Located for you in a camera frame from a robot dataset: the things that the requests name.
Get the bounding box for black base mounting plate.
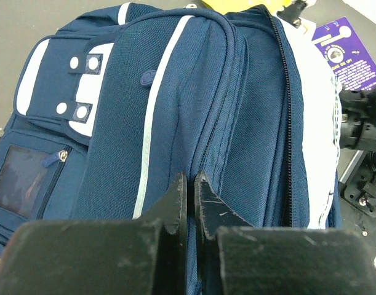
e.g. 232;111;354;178
338;151;376;237

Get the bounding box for navy blue student backpack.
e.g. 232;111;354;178
0;3;342;294

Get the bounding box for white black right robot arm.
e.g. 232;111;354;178
339;85;376;152

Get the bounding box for orange 39-Storey Treehouse book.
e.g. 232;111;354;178
202;0;292;15

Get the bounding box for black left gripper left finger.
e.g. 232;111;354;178
0;173;187;294

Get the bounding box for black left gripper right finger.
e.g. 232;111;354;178
194;173;376;294

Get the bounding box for purple card packet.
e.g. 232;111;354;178
312;17;376;91

